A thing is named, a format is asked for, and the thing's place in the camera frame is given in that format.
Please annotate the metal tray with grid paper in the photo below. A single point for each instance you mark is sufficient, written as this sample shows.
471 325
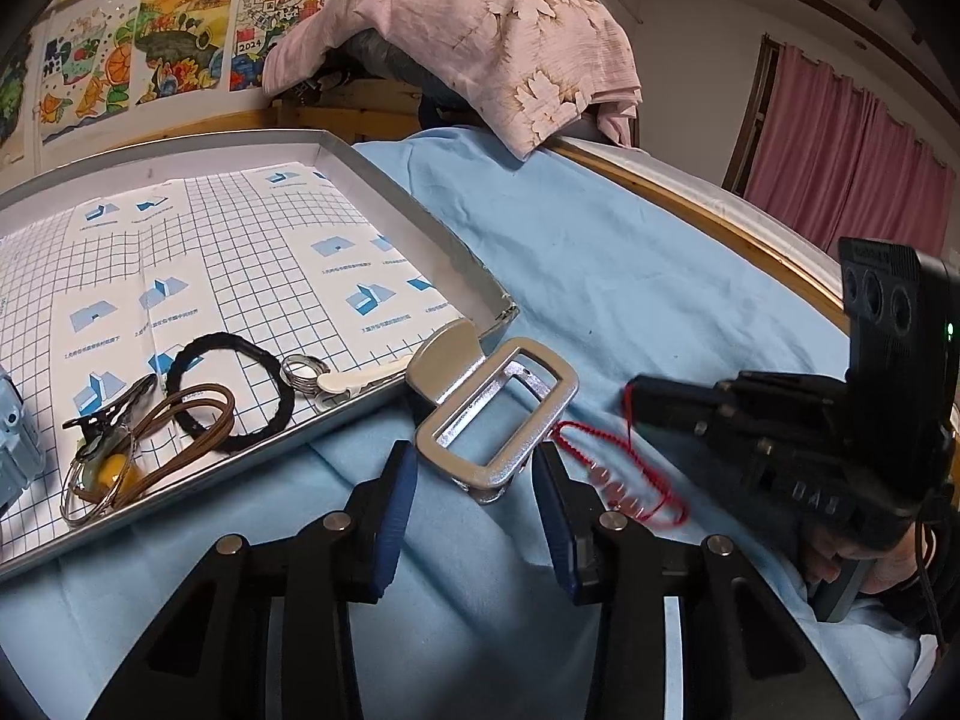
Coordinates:
225 240

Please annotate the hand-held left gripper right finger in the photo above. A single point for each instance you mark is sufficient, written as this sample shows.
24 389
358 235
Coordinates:
555 517

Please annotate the turtle wall poster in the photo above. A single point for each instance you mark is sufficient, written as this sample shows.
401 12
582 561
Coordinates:
187 37

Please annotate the blue wrist watch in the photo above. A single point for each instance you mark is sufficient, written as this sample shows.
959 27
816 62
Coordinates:
19 435

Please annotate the dark grey cloth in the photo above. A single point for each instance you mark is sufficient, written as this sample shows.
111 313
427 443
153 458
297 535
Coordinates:
375 52

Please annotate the pink curtain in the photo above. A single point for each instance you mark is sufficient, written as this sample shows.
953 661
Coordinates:
847 165

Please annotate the person's right hand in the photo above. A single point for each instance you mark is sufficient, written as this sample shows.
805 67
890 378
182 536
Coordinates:
892 562

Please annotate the silver metal buckle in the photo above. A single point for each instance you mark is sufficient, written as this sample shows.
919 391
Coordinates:
442 360

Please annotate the brown wooden window frame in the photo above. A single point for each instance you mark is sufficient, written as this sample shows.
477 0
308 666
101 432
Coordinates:
750 112

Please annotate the pink floral cloth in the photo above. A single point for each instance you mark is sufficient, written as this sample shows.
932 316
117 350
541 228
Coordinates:
487 37

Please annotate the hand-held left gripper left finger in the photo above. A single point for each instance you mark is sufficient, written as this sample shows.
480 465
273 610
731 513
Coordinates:
394 517

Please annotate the cream plastic strip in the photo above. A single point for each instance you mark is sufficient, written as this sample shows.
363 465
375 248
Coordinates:
337 384

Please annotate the light blue bedsheet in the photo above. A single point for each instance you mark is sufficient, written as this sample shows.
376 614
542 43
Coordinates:
637 277

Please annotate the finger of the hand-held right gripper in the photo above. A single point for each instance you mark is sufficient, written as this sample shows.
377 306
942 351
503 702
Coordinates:
675 401

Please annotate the black metal hair clip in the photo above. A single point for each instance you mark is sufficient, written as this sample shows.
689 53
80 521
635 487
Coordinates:
97 420

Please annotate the doodle wall poster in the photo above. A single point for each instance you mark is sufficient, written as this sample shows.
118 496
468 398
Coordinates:
270 15

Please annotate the wooden bed frame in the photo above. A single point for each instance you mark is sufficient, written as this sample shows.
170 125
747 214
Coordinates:
360 109

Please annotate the fish wall poster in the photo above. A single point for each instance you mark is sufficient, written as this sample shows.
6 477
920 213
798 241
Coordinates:
86 75

